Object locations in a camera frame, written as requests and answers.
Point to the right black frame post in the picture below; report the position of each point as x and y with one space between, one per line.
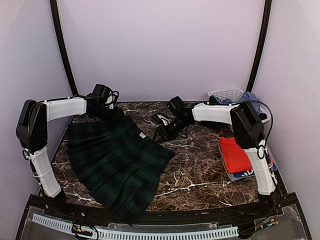
260 45

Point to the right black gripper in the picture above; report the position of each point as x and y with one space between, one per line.
163 131

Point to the left black frame post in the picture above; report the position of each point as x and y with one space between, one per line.
62 46

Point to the black front rail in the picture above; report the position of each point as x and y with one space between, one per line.
240 214

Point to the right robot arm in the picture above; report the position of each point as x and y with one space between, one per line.
247 128

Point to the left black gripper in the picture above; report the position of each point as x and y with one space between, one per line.
117 116

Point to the black frame post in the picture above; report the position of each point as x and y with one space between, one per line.
62 46
260 45

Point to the white laundry basket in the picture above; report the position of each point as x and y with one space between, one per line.
234 95

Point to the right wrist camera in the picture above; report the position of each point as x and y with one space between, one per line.
176 105

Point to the red t-shirt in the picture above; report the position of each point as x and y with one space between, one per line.
235 158

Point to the blue printed t-shirt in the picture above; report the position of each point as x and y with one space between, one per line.
243 174

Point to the grey folded garment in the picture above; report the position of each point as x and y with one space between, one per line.
230 175

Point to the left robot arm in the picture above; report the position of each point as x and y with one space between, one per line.
32 132

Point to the white slotted cable duct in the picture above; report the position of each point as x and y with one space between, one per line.
139 232

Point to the dark green plaid garment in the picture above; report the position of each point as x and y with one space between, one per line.
118 163

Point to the blue checkered shirt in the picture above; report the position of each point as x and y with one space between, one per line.
246 96

